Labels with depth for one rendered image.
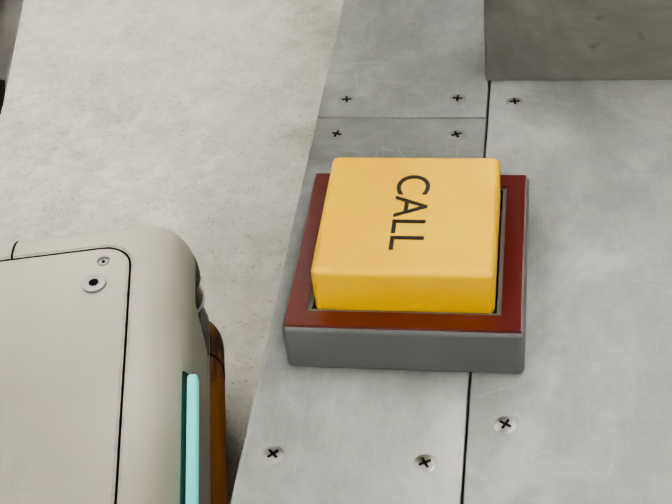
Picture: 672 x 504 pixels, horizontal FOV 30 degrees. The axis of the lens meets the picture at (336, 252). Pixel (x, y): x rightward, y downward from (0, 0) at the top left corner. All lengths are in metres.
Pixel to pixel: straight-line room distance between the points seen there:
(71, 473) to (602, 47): 0.69
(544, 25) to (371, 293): 0.16
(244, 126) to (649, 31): 1.38
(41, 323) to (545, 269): 0.83
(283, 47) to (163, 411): 1.00
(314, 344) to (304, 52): 1.60
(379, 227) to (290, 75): 1.54
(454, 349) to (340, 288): 0.04
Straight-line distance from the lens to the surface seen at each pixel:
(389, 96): 0.54
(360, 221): 0.42
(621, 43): 0.53
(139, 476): 1.08
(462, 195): 0.43
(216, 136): 1.86
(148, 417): 1.12
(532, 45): 0.53
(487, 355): 0.42
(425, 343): 0.41
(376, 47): 0.57
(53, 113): 1.99
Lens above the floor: 1.12
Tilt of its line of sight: 43 degrees down
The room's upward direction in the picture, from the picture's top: 8 degrees counter-clockwise
